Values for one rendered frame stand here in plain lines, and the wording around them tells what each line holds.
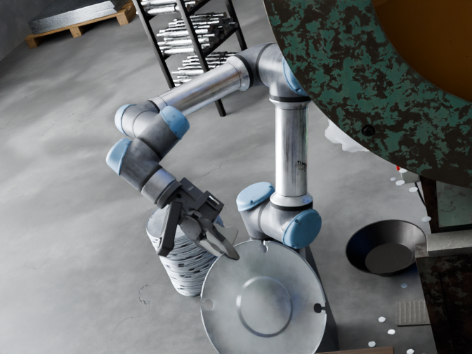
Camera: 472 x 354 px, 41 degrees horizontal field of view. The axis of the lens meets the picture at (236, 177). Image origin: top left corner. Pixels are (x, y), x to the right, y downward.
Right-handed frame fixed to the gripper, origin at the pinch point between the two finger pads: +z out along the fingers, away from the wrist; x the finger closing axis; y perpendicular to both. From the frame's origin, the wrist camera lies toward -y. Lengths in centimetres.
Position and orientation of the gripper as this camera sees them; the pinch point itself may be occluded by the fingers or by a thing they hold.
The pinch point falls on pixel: (231, 258)
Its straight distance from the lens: 138.7
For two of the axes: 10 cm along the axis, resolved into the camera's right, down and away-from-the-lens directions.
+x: -3.2, 5.0, 8.0
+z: 7.7, 6.4, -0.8
